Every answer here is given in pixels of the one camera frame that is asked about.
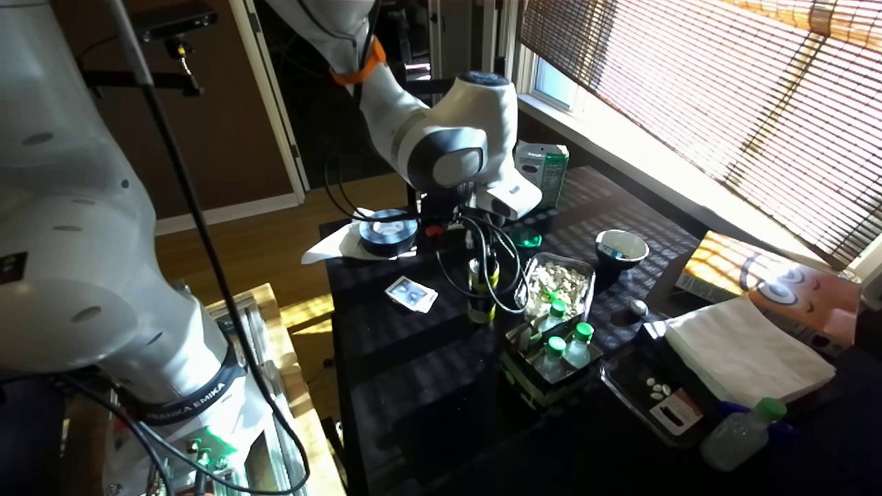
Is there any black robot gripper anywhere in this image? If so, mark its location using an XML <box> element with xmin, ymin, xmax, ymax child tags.
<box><xmin>420</xmin><ymin>204</ymin><xmax>516</xmax><ymax>270</ymax></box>

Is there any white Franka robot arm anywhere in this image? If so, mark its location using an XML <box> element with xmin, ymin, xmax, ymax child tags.
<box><xmin>0</xmin><ymin>0</ymin><xmax>543</xmax><ymax>496</ymax></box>

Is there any black bottle holder carrier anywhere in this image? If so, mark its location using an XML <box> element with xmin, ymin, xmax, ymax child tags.
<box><xmin>499</xmin><ymin>320</ymin><xmax>602</xmax><ymax>411</ymax></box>

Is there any playing card deck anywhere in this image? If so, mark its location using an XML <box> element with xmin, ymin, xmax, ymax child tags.
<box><xmin>385</xmin><ymin>276</ymin><xmax>438</xmax><ymax>313</ymax></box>

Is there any clear plastic food container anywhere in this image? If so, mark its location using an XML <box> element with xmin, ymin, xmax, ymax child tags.
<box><xmin>516</xmin><ymin>252</ymin><xmax>594</xmax><ymax>323</ymax></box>

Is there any white paper under tape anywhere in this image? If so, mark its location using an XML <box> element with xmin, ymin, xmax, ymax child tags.
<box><xmin>301</xmin><ymin>207</ymin><xmax>416</xmax><ymax>263</ymax></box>

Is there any small dark bowl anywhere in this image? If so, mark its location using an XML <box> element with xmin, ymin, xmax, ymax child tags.
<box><xmin>594</xmin><ymin>229</ymin><xmax>649</xmax><ymax>270</ymax></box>

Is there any green capped bottle left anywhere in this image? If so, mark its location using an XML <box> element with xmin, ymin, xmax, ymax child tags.
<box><xmin>539</xmin><ymin>335</ymin><xmax>567</xmax><ymax>383</ymax></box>

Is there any green capped bottle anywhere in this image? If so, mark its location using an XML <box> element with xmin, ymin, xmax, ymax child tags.
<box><xmin>539</xmin><ymin>335</ymin><xmax>567</xmax><ymax>383</ymax></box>
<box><xmin>565</xmin><ymin>323</ymin><xmax>594</xmax><ymax>370</ymax></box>

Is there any green capped bottle right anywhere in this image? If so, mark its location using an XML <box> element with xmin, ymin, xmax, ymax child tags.
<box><xmin>565</xmin><ymin>323</ymin><xmax>594</xmax><ymax>370</ymax></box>

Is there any black tray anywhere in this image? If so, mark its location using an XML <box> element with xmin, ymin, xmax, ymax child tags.
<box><xmin>601</xmin><ymin>342</ymin><xmax>724</xmax><ymax>449</ymax></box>

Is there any folded white towel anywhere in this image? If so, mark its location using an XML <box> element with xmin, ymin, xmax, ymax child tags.
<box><xmin>663</xmin><ymin>297</ymin><xmax>834</xmax><ymax>405</ymax></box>

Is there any clear sanitizer bottle green cap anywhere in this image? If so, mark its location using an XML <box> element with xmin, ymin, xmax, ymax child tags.
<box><xmin>699</xmin><ymin>397</ymin><xmax>788</xmax><ymax>472</ymax></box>

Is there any pink patterned box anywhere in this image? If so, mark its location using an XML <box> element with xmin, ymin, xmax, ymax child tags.
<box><xmin>746</xmin><ymin>263</ymin><xmax>860</xmax><ymax>349</ymax></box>

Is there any black camera on stand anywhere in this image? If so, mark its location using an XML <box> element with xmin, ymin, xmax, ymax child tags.
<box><xmin>116</xmin><ymin>0</ymin><xmax>217</xmax><ymax>97</ymax></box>

